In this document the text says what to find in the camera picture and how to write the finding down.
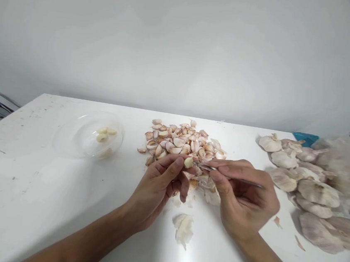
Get heap of white garlic skins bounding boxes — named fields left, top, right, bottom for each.
left=169, top=212, right=196, bottom=252

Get person's right hand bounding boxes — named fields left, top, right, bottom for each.
left=197, top=155, right=285, bottom=246

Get blue plastic bag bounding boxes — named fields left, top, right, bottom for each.
left=292, top=131, right=320, bottom=149

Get long garlic skin scrap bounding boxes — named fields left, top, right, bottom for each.
left=292, top=234, right=308, bottom=252

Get person's left hand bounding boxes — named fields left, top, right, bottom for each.
left=122, top=150, right=203, bottom=238

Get pile of unpeeled garlic cloves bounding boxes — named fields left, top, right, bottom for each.
left=132, top=114, right=231, bottom=205

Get thin metal tweezers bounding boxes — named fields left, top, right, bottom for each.
left=192, top=161, right=267, bottom=189

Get pile of whole garlic bulbs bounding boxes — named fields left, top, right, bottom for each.
left=247, top=131, right=350, bottom=257

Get clear plastic bowl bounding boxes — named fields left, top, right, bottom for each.
left=51, top=107, right=127, bottom=165

